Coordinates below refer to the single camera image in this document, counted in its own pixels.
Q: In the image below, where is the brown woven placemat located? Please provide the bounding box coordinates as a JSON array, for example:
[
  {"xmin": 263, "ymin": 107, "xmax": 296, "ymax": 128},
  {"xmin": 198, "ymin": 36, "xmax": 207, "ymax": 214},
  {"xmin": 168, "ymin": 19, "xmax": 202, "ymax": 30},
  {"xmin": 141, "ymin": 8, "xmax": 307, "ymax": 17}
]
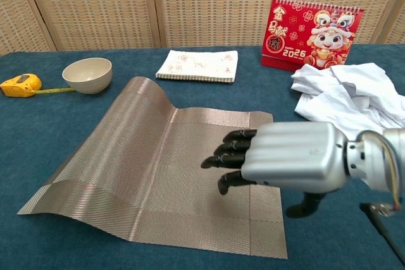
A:
[{"xmin": 16, "ymin": 76, "xmax": 289, "ymax": 261}]

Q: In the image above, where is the yellow tape measure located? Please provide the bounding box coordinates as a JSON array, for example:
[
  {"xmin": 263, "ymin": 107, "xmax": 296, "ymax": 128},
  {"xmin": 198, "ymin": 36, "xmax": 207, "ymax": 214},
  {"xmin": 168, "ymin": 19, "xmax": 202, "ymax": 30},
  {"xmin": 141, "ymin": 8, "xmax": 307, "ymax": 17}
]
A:
[{"xmin": 0, "ymin": 73, "xmax": 75, "ymax": 98}]

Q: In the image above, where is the white round bowl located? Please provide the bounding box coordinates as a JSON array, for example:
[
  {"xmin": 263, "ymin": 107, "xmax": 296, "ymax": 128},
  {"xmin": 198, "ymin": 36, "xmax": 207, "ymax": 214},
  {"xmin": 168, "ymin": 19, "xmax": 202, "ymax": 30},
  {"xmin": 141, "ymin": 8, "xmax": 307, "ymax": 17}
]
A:
[{"xmin": 61, "ymin": 57, "xmax": 113, "ymax": 95}]

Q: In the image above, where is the crumpled white cloth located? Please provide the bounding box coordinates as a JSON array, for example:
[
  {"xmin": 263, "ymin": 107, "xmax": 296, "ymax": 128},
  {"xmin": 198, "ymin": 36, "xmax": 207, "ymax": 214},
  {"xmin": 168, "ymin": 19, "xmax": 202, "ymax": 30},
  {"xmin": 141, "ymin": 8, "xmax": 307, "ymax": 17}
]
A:
[{"xmin": 290, "ymin": 63, "xmax": 405, "ymax": 130}]

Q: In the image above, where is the teal fabric table cover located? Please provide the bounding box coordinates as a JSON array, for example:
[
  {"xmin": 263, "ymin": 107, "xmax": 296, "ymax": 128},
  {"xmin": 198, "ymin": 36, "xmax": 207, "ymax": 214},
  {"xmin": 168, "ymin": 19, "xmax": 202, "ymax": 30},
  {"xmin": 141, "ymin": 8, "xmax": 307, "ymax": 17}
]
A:
[{"xmin": 0, "ymin": 44, "xmax": 405, "ymax": 270}]

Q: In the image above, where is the spiral notebook with red drawings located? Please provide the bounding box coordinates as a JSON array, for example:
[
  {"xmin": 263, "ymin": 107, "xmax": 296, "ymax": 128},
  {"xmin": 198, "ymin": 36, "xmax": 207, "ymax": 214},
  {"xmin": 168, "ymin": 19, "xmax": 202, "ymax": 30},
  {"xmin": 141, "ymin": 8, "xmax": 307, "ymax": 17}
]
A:
[{"xmin": 154, "ymin": 49, "xmax": 239, "ymax": 84}]

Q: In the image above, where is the woven bamboo folding screen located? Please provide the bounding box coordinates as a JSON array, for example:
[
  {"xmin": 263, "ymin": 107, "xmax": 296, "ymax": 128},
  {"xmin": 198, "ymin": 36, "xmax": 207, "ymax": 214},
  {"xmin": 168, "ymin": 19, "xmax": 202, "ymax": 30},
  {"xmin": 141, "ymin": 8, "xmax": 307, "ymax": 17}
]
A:
[{"xmin": 0, "ymin": 0, "xmax": 405, "ymax": 56}]

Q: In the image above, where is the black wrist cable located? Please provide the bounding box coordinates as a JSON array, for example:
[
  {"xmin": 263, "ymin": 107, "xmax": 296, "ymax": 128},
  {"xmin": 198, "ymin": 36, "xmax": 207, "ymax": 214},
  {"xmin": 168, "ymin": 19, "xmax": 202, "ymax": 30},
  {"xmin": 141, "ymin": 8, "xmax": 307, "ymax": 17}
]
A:
[{"xmin": 360, "ymin": 203, "xmax": 405, "ymax": 270}]

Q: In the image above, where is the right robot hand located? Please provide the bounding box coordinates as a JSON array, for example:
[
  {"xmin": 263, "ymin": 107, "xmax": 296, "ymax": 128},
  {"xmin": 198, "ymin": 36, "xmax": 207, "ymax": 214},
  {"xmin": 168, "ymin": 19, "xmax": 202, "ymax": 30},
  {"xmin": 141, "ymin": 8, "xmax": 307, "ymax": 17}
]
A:
[{"xmin": 200, "ymin": 121, "xmax": 351, "ymax": 219}]

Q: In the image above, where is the red desk calendar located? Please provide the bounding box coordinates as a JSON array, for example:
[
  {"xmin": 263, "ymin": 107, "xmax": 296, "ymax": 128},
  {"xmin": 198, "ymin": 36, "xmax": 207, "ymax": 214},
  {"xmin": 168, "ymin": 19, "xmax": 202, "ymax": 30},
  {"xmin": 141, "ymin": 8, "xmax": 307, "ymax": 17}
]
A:
[{"xmin": 260, "ymin": 0, "xmax": 365, "ymax": 70}]

